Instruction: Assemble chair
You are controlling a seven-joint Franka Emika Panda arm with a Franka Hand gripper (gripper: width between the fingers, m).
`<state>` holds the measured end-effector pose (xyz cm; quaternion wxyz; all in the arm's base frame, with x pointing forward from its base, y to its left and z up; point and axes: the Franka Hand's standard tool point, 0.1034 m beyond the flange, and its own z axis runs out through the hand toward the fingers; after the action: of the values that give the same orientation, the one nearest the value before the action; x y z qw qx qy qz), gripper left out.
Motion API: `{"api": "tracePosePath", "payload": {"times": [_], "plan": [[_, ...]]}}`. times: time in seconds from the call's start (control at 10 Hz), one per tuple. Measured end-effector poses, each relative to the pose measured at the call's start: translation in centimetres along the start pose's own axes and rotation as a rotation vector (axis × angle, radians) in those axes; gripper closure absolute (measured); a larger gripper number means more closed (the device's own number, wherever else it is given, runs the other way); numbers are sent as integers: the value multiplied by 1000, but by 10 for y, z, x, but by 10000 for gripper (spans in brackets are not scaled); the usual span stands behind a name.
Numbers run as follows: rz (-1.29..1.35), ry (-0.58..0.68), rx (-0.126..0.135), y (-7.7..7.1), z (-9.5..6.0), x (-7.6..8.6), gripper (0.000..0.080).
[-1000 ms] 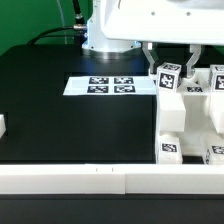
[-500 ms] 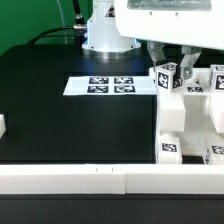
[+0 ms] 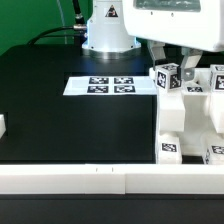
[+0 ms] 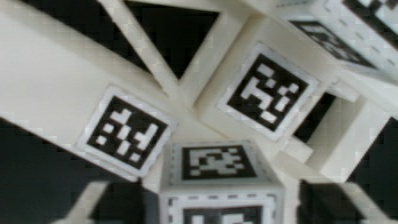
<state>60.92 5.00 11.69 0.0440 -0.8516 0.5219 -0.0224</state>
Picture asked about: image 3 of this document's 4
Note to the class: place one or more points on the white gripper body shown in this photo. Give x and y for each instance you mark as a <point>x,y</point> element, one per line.
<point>195,24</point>

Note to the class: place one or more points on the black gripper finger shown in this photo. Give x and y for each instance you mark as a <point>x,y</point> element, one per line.
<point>191,57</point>
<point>157,53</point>

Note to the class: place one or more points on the white tagged small block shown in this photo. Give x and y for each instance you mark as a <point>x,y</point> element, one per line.
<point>167,77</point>

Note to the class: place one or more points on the white chair back frame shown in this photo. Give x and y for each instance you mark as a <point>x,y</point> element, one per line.
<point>171,109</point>

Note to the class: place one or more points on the white chair seat part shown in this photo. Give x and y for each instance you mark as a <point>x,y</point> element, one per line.
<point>196,120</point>

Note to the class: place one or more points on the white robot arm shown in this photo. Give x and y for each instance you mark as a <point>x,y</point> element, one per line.
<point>106,32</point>

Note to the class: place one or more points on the white part left edge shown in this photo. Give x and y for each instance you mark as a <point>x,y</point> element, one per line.
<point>2,125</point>

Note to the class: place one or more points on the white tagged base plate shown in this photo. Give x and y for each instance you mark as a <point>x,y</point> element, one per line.
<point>113,85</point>

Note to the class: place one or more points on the white front rail barrier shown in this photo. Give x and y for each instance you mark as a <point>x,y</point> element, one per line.
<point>112,179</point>

